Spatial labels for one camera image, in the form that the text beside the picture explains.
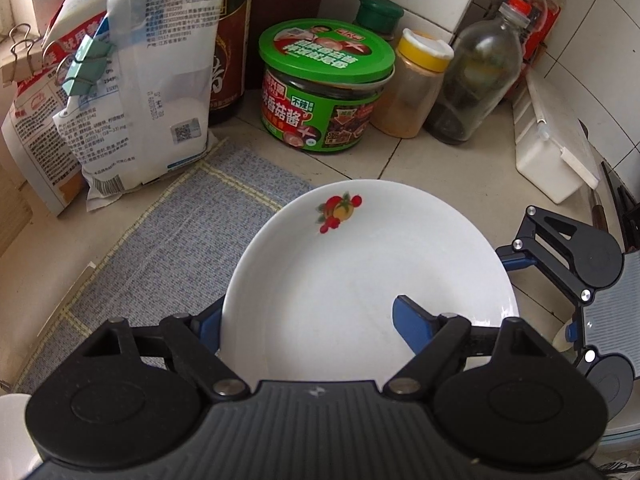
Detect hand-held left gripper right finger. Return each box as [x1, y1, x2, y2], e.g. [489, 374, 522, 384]
[382, 295, 533, 401]

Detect clear glass bottle red cap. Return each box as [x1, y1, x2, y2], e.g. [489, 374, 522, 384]
[424, 0, 532, 146]

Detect grey checked mat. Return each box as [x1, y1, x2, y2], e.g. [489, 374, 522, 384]
[10, 147, 316, 396]

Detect green lid sauce jar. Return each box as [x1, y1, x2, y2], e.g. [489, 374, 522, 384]
[257, 19, 397, 152]

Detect green binder clip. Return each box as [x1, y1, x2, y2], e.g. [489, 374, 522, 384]
[55, 35, 117, 97]

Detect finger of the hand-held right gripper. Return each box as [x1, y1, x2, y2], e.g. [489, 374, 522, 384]
[495, 205, 601, 306]

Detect metal binder clip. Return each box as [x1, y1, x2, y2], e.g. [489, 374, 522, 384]
[0, 24, 52, 87]

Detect dark sauce bottle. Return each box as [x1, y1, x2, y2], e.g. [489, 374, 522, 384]
[207, 0, 257, 128]

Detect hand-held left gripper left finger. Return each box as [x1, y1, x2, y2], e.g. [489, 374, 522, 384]
[95, 300, 251, 403]

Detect brown handled utensil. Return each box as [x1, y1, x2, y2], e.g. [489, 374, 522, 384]
[579, 119, 610, 233]

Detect gold cap bottle red label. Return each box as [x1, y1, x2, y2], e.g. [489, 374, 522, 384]
[505, 0, 568, 101]

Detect yellow cap spice jar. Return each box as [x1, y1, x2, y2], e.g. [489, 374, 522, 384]
[370, 28, 455, 139]

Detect white bowl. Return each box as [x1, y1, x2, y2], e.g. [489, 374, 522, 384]
[0, 394, 33, 461]

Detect white fruit print plate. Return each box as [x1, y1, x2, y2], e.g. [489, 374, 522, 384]
[221, 179, 519, 386]

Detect red and white bag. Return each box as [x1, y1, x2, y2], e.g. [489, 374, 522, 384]
[0, 0, 121, 218]

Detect white printed bag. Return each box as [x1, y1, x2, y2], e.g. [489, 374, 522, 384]
[52, 0, 233, 213]

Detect green cap bottle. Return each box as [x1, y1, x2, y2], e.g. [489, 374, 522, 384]
[356, 0, 405, 41]

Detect white plastic seasoning box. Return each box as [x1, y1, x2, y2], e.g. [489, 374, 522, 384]
[512, 72, 601, 205]

